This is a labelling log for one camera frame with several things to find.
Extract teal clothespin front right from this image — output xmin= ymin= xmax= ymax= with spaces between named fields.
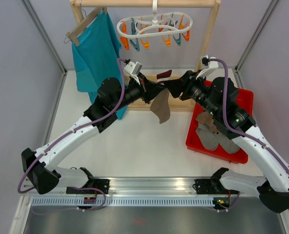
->
xmin=173 ymin=34 xmax=181 ymax=46

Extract wooden clothes hanger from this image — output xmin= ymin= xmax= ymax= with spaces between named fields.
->
xmin=63 ymin=7 xmax=107 ymax=46

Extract beige sock maroon striped cuff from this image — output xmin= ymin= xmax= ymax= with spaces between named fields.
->
xmin=150 ymin=70 xmax=172 ymax=124

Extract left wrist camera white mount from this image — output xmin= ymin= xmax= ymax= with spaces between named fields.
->
xmin=124 ymin=59 xmax=143 ymax=84

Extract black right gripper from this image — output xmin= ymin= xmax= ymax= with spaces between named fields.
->
xmin=164 ymin=69 xmax=220 ymax=117

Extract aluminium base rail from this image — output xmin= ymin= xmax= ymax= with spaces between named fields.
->
xmin=21 ymin=176 xmax=288 ymax=197

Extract wooden clothes rack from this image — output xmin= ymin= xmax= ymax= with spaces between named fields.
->
xmin=70 ymin=0 xmax=221 ymax=112

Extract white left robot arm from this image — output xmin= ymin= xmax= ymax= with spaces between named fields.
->
xmin=21 ymin=74 xmax=165 ymax=195

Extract orange clothespin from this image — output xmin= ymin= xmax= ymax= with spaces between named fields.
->
xmin=120 ymin=37 xmax=130 ymax=51
xmin=181 ymin=30 xmax=190 ymax=42
xmin=162 ymin=36 xmax=171 ymax=47
xmin=140 ymin=39 xmax=150 ymax=50

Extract grey sock black stripes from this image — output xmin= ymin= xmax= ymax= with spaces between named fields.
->
xmin=216 ymin=134 xmax=240 ymax=154

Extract white clip hanger frame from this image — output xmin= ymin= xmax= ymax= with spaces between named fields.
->
xmin=116 ymin=0 xmax=193 ymax=39

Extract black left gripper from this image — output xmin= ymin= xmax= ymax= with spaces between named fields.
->
xmin=112 ymin=72 xmax=166 ymax=113

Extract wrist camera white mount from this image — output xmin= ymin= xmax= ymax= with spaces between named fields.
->
xmin=196 ymin=55 xmax=218 ymax=78
xmin=124 ymin=59 xmax=143 ymax=84

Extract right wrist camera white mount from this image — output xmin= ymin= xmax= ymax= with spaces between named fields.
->
xmin=196 ymin=55 xmax=218 ymax=78

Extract teal clothespin front left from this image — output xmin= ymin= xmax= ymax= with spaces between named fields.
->
xmin=129 ymin=39 xmax=140 ymax=52

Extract red plastic tray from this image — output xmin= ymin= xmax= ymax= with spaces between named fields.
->
xmin=186 ymin=88 xmax=254 ymax=164

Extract teal t-shirt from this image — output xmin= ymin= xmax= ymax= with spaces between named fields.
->
xmin=71 ymin=11 xmax=137 ymax=120

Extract teal clothespin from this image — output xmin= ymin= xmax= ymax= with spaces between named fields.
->
xmin=129 ymin=39 xmax=140 ymax=52
xmin=173 ymin=34 xmax=181 ymax=46

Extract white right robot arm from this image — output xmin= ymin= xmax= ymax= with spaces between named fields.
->
xmin=164 ymin=71 xmax=289 ymax=213

